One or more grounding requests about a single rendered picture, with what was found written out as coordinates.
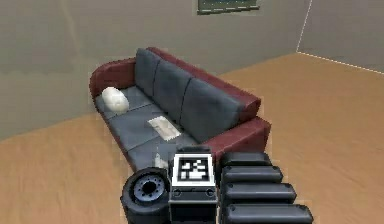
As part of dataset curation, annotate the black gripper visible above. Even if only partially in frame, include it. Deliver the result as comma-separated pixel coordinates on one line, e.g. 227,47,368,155
120,167,172,224

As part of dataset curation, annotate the red sofa with grey cushions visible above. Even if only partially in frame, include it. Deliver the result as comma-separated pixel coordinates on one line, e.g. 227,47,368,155
88,46,272,173

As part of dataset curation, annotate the small white object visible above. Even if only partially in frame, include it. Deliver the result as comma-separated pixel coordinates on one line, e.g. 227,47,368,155
154,152,169,169

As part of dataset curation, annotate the white newspaper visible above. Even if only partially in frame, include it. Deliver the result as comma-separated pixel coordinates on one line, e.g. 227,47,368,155
147,115,182,141

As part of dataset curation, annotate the white pillow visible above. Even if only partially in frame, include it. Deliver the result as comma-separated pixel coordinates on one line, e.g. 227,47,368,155
101,86,130,115

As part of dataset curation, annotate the dark framed wall picture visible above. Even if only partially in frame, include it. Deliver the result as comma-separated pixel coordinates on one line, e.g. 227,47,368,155
196,0,261,16

